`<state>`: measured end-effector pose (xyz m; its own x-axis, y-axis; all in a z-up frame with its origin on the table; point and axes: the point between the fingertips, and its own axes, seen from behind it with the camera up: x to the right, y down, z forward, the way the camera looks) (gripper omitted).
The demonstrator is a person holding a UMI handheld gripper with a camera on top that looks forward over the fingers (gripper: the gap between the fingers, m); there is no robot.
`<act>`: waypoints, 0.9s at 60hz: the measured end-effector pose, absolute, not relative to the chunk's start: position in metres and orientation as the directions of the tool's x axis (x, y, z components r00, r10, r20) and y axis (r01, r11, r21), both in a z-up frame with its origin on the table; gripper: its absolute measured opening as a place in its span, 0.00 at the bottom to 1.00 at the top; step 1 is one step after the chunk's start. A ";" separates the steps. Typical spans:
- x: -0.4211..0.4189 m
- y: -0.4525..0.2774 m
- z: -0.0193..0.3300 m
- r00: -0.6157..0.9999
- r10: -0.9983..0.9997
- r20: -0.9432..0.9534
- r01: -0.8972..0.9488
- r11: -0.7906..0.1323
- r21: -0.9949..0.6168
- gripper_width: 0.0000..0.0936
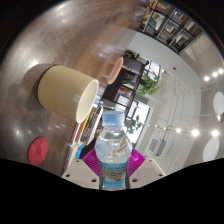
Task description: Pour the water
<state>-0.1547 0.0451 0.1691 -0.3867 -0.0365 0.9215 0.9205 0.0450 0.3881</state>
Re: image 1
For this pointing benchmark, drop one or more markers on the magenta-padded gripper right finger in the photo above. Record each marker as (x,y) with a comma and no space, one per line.
(148,171)

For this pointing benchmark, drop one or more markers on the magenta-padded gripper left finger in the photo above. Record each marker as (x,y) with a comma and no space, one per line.
(80,173)

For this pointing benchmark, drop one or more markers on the clear water bottle blue cap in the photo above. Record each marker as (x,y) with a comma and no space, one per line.
(113,153)

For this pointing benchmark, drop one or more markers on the ceiling air conditioner unit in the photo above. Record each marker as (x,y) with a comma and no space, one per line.
(155,145)

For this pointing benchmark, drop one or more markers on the stack of books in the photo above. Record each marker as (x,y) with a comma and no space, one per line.
(87,128)

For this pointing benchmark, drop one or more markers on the flat round red coaster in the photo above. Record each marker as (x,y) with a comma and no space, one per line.
(37,151)

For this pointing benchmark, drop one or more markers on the small green potted plant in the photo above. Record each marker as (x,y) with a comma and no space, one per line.
(134,124)

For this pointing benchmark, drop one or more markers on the group of ceiling lights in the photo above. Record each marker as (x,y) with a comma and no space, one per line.
(211,150)

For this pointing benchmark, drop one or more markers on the bushy green potted plant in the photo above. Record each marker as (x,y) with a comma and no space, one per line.
(150,85)

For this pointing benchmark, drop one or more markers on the cream cup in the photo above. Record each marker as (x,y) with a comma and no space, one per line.
(61,88)

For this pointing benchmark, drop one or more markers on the low dark shelf unit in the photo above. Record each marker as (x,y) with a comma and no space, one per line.
(128,75)

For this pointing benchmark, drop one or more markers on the group of orange chairs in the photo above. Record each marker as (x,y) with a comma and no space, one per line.
(115,70)

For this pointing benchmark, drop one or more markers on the tall bookshelf with books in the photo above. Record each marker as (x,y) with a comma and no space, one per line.
(168,28)

